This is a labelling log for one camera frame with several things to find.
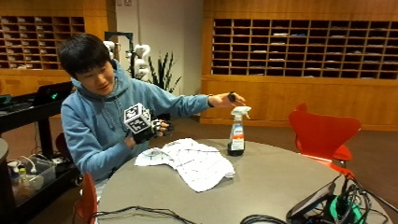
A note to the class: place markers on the black cart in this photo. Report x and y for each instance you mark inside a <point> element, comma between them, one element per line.
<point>28,149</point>

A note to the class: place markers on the black laptop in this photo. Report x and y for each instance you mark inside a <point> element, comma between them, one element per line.
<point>52,93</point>

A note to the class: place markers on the the person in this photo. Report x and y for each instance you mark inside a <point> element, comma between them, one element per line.
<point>104,124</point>

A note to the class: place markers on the white marker cube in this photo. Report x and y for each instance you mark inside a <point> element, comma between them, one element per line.
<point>137,118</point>

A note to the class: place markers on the small black clicker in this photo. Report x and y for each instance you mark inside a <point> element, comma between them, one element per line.
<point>230,97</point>

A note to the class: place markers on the green tape roll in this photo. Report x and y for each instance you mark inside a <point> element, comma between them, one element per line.
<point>346,211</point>

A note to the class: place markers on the white checked cloth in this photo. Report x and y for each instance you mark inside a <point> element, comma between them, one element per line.
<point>190,161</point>

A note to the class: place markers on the red chair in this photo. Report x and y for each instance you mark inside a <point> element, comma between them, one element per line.
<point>321,137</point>
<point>87,202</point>

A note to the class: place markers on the wooden pigeonhole shelf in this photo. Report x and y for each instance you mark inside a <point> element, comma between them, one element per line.
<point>41,42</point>
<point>305,48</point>

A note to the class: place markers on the green potted plant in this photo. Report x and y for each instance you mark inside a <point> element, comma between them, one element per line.
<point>164,73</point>

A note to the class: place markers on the spray bottle with white trigger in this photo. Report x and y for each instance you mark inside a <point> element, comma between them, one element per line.
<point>237,133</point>

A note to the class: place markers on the clear plastic storage bin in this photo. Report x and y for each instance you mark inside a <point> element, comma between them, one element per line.
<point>28,177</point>

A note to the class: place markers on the white humanoid robot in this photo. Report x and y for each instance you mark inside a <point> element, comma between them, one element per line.
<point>138,60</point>

